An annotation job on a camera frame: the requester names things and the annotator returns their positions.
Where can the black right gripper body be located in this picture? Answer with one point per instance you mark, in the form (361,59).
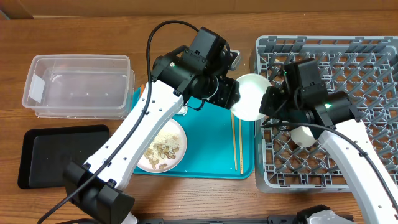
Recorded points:
(286,107)

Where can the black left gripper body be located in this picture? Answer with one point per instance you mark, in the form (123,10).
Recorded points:
(224,93)

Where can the wooden chopstick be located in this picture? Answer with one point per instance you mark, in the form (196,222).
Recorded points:
(240,146)
(234,141)

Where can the white bowl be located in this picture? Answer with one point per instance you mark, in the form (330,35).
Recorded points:
(252,87)

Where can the white cup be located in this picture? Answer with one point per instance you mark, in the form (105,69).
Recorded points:
(302,136)

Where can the orange carrot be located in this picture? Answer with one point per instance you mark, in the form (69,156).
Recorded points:
(142,87)

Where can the pink plate with food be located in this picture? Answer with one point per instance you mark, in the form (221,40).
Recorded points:
(166,151)

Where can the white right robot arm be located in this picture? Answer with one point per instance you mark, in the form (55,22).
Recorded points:
(336,124)

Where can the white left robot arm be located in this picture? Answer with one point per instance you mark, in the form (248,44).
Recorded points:
(199,71)

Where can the grey dishwasher rack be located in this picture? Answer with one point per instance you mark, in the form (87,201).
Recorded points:
(365,67)

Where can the crumpled white tissue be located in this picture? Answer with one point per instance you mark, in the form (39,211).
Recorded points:
(183,111)

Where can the teal plastic tray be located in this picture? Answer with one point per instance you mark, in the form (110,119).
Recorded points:
(210,144)

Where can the clear plastic bin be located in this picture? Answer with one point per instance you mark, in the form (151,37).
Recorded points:
(79,86)

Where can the black tray bin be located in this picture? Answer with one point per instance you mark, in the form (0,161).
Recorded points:
(47,152)

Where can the black rail at table edge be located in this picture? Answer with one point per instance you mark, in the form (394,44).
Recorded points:
(313,215)

